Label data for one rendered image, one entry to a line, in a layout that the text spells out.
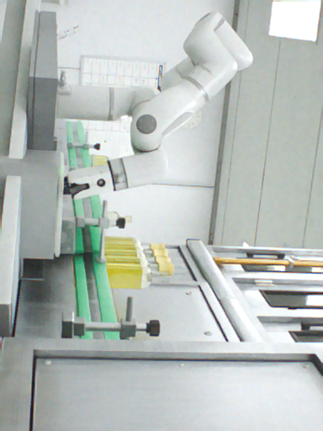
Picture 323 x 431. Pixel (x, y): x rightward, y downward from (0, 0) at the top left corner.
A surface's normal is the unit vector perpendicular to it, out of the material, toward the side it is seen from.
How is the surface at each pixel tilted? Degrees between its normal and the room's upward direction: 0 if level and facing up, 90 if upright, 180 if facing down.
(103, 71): 90
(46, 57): 90
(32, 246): 90
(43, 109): 90
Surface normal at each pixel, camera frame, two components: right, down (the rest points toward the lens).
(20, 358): 0.09, -0.96
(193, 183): 0.14, 0.28
